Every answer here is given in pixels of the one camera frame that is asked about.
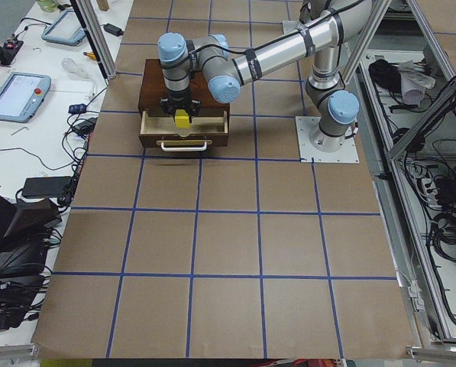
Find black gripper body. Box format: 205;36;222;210
160;91;199;112

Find yellow cube block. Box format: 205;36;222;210
174;109;191;128

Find wooden drawer with cream interior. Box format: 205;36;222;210
139;109;229;148

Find white drawer handle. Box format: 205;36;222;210
157;140;212;152

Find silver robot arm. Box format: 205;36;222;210
157;1;373;151

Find dark wooden drawer cabinet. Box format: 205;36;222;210
137;59;230;116

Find small blue black device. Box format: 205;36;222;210
68;103;87;115

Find black power adapter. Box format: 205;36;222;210
103;23;124;37

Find white light bulb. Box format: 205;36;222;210
61;57;91;80

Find blue teach pendant far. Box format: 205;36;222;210
41;9;86;46

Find blue teach pendant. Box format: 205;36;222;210
0;72;51;123
41;9;86;46

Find blue teach pendant near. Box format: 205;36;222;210
0;72;51;123

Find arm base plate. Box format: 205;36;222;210
296;116;360;164

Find aluminium frame post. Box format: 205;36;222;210
70;0;117;80

